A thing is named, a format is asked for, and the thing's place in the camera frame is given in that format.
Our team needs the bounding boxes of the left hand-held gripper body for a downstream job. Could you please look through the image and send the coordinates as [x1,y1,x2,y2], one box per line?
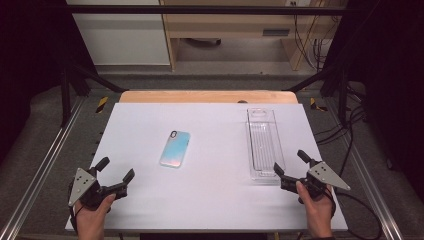
[67,166,129,212]

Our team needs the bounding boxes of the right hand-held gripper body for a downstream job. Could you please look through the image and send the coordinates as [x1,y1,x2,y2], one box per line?
[280,161,352,200]

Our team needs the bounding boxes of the clear plastic box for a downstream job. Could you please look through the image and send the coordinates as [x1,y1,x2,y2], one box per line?
[246,107,287,183]

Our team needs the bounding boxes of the person's left hand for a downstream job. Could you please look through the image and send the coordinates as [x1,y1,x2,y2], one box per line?
[74,193,117,240]

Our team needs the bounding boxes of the person's right hand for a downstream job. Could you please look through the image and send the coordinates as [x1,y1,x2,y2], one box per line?
[295,180,336,239]

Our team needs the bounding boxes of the yellow black tape marker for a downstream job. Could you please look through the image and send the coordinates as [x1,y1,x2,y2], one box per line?
[309,97,330,113]
[95,96,110,114]

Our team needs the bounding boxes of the white board sheet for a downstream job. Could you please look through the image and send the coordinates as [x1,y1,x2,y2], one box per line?
[64,102,349,233]

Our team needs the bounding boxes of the wooden table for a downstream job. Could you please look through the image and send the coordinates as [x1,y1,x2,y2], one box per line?
[119,89,299,105]

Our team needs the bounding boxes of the white cabinet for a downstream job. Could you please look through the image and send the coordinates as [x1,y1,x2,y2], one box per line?
[66,0,171,67]

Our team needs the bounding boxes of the dark chair base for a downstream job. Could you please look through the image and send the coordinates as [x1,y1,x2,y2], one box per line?
[184,37,223,47]

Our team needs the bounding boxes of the light wooden desk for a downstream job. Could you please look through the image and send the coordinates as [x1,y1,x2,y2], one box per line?
[159,0,348,72]

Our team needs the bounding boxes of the aluminium floor rail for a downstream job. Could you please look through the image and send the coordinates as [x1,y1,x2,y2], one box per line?
[324,97,405,240]
[0,95,86,240]

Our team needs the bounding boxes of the black floor cables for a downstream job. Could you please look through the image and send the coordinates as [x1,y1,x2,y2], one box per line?
[314,83,368,178]

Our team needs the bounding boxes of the black frame strut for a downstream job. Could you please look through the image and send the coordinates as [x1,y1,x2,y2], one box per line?
[283,61,352,127]
[59,61,128,128]

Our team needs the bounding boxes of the hanging cable bundle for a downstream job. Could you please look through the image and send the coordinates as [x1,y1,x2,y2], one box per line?
[292,13,335,72]

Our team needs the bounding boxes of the grey desk handle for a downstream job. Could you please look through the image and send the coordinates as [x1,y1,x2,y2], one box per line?
[262,28,291,37]

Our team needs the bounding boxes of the white wall socket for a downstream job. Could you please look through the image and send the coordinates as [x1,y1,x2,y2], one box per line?
[284,0,313,8]

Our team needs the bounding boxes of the black horizontal frame bar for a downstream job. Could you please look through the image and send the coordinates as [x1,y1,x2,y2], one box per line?
[64,4,361,16]

